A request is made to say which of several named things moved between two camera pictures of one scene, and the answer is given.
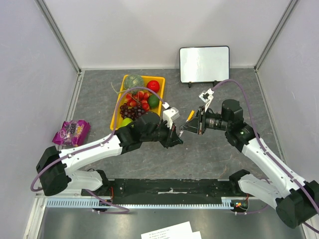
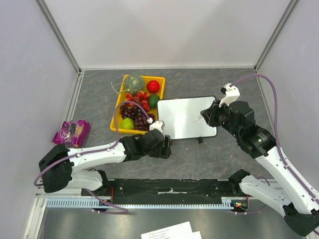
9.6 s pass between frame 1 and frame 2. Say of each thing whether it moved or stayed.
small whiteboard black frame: moved
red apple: stayed
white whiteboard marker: moved
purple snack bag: stayed
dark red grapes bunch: stayed
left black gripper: moved
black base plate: stayed
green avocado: stayed
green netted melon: stayed
